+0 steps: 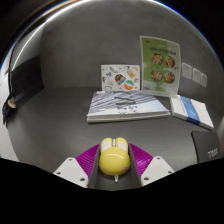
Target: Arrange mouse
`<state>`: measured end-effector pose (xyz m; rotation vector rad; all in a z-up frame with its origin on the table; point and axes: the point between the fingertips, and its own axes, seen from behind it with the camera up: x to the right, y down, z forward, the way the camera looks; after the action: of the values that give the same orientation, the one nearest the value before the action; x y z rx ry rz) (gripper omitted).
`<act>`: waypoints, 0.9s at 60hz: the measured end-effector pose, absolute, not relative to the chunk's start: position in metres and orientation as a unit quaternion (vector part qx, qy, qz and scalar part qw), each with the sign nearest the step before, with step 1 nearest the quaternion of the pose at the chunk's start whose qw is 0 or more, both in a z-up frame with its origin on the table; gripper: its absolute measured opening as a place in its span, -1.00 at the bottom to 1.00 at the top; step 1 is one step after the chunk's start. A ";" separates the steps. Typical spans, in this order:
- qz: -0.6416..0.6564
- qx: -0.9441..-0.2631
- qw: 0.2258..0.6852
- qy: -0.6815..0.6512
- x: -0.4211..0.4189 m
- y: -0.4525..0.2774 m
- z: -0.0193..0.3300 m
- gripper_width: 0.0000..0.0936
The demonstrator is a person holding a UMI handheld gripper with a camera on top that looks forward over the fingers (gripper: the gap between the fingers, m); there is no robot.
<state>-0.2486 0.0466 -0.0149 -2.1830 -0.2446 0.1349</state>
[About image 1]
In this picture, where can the white sticker card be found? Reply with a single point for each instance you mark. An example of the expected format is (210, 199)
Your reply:
(120, 78)

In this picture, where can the black mouse pad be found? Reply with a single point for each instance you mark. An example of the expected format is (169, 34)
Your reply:
(206, 146)

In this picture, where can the grey striped-cover book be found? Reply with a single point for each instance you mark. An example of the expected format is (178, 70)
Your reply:
(126, 106)

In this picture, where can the white wall socket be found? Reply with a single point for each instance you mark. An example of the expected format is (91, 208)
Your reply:
(186, 70)
(203, 80)
(196, 76)

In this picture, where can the white book with blue stripe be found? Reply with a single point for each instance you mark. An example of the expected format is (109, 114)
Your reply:
(191, 111)

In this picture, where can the yellow computer mouse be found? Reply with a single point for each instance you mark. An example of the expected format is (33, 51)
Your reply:
(114, 160)

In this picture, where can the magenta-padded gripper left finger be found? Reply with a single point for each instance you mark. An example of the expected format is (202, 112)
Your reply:
(75, 171)

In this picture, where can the green food poster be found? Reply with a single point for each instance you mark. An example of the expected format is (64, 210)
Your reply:
(161, 65)

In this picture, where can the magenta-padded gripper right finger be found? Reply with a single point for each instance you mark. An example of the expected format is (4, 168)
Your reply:
(151, 170)

